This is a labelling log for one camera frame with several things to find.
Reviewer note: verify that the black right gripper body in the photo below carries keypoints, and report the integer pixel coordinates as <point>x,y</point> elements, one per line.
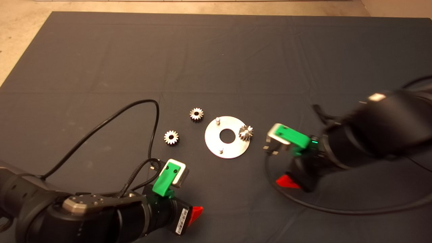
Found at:
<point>310,168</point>

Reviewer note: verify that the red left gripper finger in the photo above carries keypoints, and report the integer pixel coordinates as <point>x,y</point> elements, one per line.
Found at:
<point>195,212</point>

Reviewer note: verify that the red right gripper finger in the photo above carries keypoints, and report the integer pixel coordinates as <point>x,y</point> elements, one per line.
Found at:
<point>287,182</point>

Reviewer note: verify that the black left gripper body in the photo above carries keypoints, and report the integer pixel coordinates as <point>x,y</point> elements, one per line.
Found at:
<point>168,214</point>

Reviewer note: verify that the small steel planetary gear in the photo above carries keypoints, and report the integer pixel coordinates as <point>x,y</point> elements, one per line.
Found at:
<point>243,135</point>
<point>193,117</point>
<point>171,142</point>

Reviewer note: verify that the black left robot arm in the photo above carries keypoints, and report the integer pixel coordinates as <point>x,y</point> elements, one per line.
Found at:
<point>40,209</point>

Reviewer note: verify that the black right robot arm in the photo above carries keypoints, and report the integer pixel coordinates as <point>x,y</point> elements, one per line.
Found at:
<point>381,128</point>

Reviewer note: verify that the round metal carrier plate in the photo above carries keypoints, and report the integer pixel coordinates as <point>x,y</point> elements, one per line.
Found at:
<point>229,150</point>

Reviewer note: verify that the dark grey table cloth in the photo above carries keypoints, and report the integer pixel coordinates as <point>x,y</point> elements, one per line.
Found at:
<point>101,67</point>

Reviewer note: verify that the bright green camera mount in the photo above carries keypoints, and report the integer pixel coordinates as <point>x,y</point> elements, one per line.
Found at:
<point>293,138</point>
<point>162,184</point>

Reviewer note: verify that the small silver camera box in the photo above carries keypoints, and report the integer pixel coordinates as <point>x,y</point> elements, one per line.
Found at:
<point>275,143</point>
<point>182,177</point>

